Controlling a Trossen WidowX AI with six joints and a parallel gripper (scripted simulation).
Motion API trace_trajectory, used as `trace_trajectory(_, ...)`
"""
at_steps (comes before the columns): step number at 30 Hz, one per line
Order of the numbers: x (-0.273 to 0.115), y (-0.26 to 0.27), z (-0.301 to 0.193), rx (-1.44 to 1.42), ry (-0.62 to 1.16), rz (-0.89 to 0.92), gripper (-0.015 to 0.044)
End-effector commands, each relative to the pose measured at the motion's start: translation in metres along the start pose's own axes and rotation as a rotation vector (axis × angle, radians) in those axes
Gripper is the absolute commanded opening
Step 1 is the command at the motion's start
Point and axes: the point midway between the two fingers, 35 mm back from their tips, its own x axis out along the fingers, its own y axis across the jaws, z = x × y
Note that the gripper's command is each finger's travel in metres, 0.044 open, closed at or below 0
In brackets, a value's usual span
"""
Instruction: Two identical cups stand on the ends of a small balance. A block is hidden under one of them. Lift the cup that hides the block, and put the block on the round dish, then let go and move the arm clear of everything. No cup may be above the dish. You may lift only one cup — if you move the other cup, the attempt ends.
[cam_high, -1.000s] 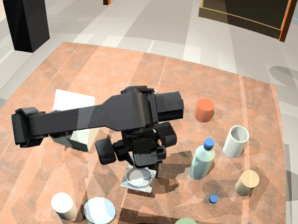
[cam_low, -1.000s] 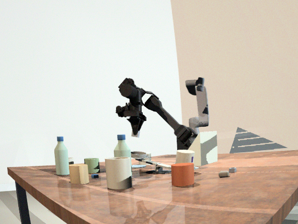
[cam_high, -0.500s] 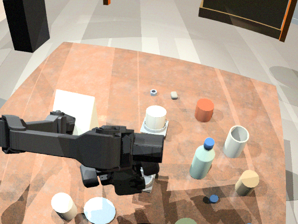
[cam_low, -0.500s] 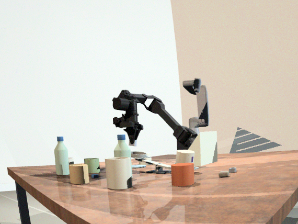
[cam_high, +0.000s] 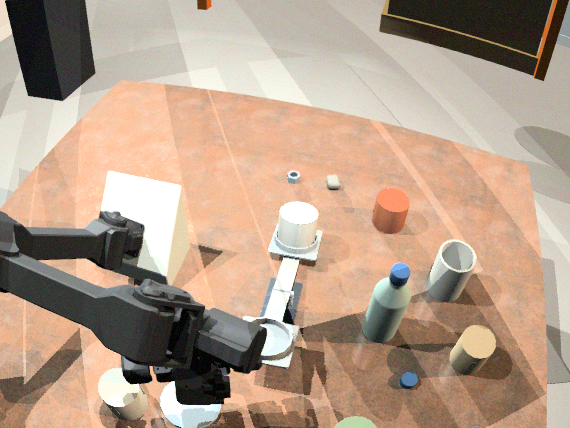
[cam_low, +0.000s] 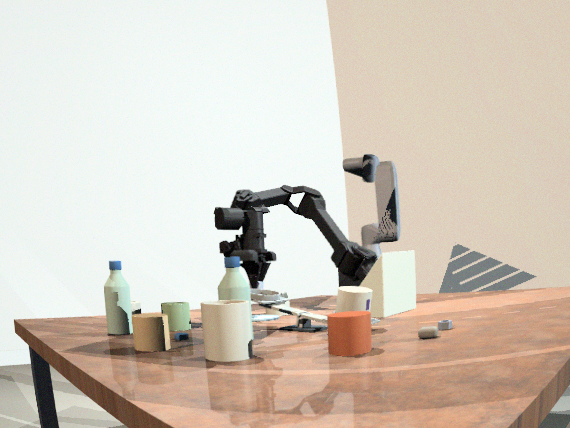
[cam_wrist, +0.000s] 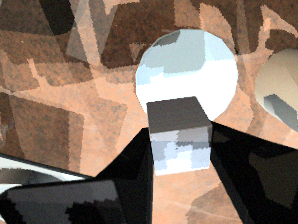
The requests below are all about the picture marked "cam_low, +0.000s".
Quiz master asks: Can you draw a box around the beige rounded pebble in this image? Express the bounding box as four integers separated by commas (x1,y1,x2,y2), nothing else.
418,326,439,339

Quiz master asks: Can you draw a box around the green cylinder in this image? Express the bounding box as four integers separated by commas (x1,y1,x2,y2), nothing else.
161,302,191,331

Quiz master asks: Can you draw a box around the orange cylinder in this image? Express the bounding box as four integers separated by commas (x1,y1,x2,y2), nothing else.
327,311,372,356

